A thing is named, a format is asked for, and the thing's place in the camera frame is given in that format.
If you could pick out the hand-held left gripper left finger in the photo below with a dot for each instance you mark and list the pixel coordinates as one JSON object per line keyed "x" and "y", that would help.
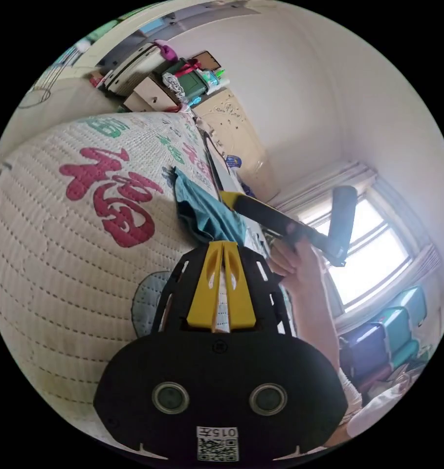
{"x": 203, "y": 293}

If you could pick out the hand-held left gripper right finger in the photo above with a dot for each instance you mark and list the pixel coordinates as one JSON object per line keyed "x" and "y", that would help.
{"x": 240, "y": 296}

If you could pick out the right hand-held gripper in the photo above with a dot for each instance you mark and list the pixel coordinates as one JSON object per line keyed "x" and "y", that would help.
{"x": 277, "y": 220}

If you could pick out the white and green t-shirt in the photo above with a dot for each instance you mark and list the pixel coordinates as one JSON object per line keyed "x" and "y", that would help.
{"x": 203, "y": 212}

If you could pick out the person's right forearm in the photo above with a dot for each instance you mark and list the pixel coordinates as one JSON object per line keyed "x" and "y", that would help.
{"x": 313, "y": 315}

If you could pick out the person's right hand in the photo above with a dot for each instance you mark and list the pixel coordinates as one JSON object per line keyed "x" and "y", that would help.
{"x": 293, "y": 258}

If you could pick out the beige cupboard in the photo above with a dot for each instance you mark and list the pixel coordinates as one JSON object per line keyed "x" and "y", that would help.
{"x": 236, "y": 146}

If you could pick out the window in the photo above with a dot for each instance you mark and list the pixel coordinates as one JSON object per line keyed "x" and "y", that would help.
{"x": 365, "y": 256}

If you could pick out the dark blue storage box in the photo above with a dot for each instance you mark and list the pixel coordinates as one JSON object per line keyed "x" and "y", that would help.
{"x": 365, "y": 348}

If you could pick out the bed with printed quilt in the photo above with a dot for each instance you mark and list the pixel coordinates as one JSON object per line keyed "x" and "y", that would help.
{"x": 60, "y": 275}

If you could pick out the teal storage box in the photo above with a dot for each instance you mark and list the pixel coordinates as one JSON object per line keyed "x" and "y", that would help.
{"x": 396, "y": 328}
{"x": 414, "y": 302}

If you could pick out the person's body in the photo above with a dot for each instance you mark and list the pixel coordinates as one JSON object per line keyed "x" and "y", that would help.
{"x": 372, "y": 416}

